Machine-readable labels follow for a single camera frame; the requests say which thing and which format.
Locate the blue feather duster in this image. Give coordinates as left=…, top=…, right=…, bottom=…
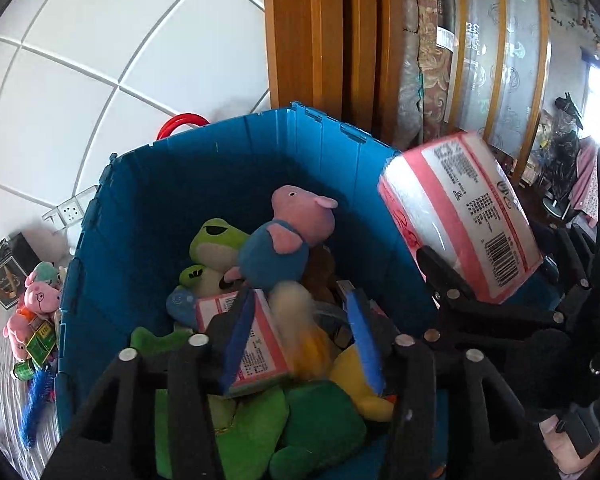
left=19, top=368, right=55, bottom=448

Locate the green medicine box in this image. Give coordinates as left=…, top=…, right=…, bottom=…
left=26, top=321, right=57, bottom=370

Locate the pink white tissue pack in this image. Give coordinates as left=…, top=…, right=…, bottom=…
left=378, top=132, right=543, bottom=304

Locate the pink pig plush teal dress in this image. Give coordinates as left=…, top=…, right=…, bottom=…
left=23, top=261, right=62, bottom=315

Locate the white duck plush yellow bow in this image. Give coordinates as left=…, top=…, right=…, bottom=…
left=268, top=281, right=334, bottom=380

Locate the George pig plush blue shirt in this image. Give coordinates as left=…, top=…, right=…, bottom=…
left=223, top=185, right=338, bottom=292

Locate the blue plastic crate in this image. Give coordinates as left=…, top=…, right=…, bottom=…
left=54, top=101, right=451, bottom=480

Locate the black gift bag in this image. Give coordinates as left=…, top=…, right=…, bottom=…
left=0, top=233, right=41, bottom=310

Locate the small tissue pack in crate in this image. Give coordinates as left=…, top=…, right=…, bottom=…
left=196, top=289, right=290, bottom=396

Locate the red plastic case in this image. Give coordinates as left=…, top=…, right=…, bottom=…
left=157, top=113, right=210, bottom=141

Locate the green frog plush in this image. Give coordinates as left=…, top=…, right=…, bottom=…
left=180, top=218, right=249, bottom=298

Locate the white wall socket panel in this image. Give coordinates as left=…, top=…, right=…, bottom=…
left=42, top=185, right=97, bottom=232

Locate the brown syrup bottle green label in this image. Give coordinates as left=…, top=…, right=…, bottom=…
left=12, top=359, right=36, bottom=382

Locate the yellow plush in crate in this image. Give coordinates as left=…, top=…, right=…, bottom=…
left=329, top=344, right=394, bottom=422

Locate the person right hand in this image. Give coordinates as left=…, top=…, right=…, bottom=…
left=539, top=415, right=600, bottom=478

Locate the pink pig plush orange dress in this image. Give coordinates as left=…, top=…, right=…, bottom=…
left=3, top=311, right=33, bottom=362

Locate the rolled patterned mat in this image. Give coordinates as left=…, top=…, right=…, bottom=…
left=393, top=0, right=456, bottom=150

